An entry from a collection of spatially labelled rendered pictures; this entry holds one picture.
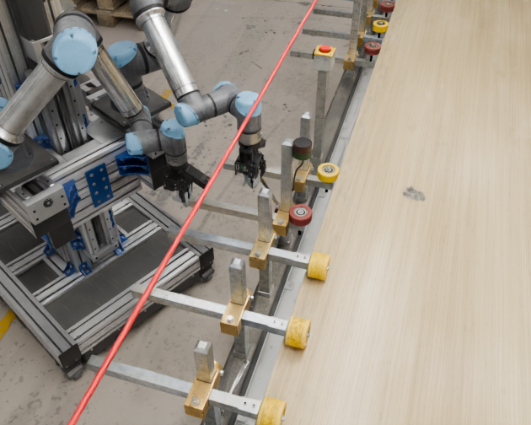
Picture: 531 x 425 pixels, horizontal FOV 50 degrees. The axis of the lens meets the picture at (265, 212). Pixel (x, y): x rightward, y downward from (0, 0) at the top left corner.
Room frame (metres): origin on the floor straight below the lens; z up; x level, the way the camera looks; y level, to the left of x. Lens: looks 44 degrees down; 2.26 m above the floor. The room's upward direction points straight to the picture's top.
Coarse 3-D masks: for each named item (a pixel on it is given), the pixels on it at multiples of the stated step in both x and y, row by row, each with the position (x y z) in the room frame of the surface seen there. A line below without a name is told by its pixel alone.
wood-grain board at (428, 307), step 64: (448, 0) 3.12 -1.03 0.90; (512, 0) 3.12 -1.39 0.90; (384, 64) 2.42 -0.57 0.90; (448, 64) 2.41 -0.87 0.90; (512, 64) 2.41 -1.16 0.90; (384, 128) 1.91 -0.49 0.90; (448, 128) 1.90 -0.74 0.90; (512, 128) 1.90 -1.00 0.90; (384, 192) 1.52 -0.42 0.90; (448, 192) 1.51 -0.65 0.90; (512, 192) 1.51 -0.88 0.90; (384, 256) 1.21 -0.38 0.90; (448, 256) 1.21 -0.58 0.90; (512, 256) 1.21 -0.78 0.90; (320, 320) 0.97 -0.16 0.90; (384, 320) 0.97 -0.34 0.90; (448, 320) 0.97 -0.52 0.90; (512, 320) 0.96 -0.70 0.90; (320, 384) 0.77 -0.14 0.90; (384, 384) 0.77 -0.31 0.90; (448, 384) 0.77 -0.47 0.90; (512, 384) 0.76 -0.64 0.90
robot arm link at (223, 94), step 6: (222, 84) 1.54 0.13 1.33; (228, 84) 1.54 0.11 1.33; (216, 90) 1.51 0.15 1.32; (222, 90) 1.51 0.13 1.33; (228, 90) 1.51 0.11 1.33; (234, 90) 1.51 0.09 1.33; (240, 90) 1.52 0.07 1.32; (216, 96) 1.48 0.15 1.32; (222, 96) 1.49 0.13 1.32; (228, 96) 1.49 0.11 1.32; (234, 96) 1.48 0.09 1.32; (216, 102) 1.46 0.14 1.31; (222, 102) 1.47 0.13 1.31; (228, 102) 1.47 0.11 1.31; (222, 108) 1.46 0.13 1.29; (228, 108) 1.47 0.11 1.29; (222, 114) 1.47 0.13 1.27
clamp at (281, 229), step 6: (294, 204) 1.50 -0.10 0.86; (276, 216) 1.43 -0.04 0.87; (282, 216) 1.43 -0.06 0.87; (288, 216) 1.43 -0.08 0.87; (276, 222) 1.40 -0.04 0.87; (288, 222) 1.41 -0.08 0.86; (276, 228) 1.39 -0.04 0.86; (282, 228) 1.38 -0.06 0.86; (288, 228) 1.41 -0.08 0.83; (282, 234) 1.38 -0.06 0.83
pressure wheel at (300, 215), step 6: (300, 204) 1.45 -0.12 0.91; (294, 210) 1.42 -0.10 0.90; (300, 210) 1.42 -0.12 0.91; (306, 210) 1.42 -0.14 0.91; (294, 216) 1.39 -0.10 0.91; (300, 216) 1.40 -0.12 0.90; (306, 216) 1.39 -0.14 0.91; (294, 222) 1.38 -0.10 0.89; (300, 222) 1.38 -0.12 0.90; (306, 222) 1.38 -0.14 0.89; (300, 234) 1.41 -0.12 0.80
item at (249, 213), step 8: (192, 200) 1.53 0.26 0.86; (208, 200) 1.53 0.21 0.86; (200, 208) 1.51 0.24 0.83; (208, 208) 1.50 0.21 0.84; (216, 208) 1.49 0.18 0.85; (224, 208) 1.48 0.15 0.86; (232, 208) 1.48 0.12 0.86; (240, 208) 1.48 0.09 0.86; (248, 208) 1.48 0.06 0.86; (240, 216) 1.47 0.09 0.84; (248, 216) 1.46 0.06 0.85; (256, 216) 1.45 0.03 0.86; (272, 216) 1.44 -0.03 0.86
